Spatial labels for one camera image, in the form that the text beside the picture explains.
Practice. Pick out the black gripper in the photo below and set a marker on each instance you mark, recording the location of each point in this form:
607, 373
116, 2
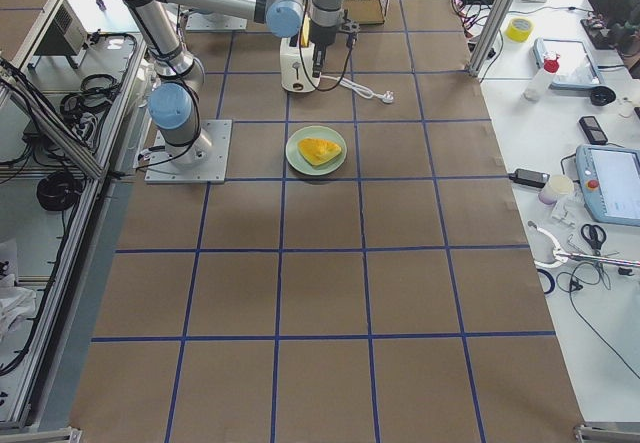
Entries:
323, 36

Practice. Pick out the red capped plastic bottle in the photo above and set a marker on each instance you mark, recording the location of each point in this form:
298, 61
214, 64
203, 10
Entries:
542, 80

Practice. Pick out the black handled scissors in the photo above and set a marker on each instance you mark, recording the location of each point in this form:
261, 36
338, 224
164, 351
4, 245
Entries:
595, 236

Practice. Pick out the golden triangular pastry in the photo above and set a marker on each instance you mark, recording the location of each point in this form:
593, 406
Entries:
317, 151

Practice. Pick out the yellow tape roll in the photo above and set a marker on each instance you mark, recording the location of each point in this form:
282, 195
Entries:
518, 29

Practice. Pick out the black power adapter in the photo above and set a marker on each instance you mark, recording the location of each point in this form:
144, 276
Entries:
529, 178

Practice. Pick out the blue teach pendant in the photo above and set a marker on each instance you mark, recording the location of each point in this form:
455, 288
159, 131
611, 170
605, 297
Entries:
577, 68
609, 180

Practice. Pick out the toast slice in toaster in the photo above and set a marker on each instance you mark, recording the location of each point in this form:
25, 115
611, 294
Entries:
305, 30

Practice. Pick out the blue teach pendant far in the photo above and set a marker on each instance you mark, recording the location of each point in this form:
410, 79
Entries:
577, 68

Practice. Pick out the aluminium frame post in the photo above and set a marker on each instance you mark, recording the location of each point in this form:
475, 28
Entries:
487, 37

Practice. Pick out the white cup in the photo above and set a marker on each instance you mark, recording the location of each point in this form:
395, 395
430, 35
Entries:
555, 188

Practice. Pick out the light green plate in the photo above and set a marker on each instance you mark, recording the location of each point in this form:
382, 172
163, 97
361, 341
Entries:
298, 163

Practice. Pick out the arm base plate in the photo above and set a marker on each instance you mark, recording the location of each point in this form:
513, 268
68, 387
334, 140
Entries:
205, 161
197, 22

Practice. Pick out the white two-slot toaster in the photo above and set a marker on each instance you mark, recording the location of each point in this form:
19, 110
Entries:
297, 65

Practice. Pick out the blue teach pendant near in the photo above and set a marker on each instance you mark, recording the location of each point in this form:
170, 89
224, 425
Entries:
609, 180

